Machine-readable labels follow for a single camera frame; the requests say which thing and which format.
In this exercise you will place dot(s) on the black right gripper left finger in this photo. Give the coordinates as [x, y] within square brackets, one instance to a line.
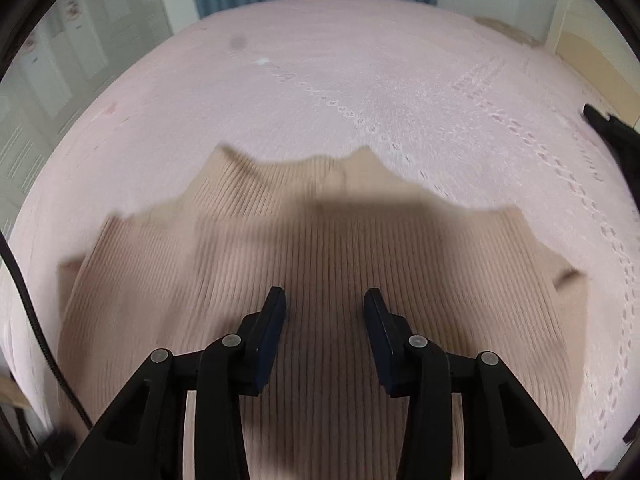
[140, 434]

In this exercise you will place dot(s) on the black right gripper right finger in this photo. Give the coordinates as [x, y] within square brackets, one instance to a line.
[505, 434]

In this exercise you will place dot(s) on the peach knit sweater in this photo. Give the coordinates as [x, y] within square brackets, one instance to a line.
[184, 273]

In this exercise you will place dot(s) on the black padded jacket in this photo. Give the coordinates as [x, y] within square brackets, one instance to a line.
[622, 141]

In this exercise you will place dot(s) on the pink patterned bed sheet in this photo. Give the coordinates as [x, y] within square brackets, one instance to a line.
[442, 101]

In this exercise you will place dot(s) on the cream wooden headboard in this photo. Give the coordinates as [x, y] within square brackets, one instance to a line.
[585, 38]

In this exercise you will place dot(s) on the white wardrobe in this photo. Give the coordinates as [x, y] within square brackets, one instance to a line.
[75, 52]

